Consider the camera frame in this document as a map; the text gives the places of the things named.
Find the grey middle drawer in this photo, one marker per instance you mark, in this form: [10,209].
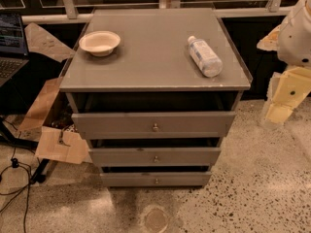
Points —
[131,157]

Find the clear plastic water bottle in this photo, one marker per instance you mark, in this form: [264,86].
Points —
[204,57]

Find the grey drawer cabinet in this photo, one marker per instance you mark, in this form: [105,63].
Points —
[151,71]

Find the grey top drawer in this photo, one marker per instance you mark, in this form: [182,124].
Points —
[93,126]

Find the white paper bowl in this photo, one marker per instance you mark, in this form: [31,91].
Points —
[100,43]

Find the round floor drain cover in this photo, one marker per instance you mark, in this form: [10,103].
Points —
[156,221]

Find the grey drawer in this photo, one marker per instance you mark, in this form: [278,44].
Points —
[131,157]
[93,126]
[156,179]

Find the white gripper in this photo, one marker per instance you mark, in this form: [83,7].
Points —
[295,44]

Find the white metal railing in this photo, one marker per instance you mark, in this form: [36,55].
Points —
[168,4]

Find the brown cardboard box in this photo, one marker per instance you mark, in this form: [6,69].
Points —
[59,139]

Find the grey bottom drawer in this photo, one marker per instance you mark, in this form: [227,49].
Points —
[156,179]

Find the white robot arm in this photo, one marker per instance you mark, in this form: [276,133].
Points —
[292,41]

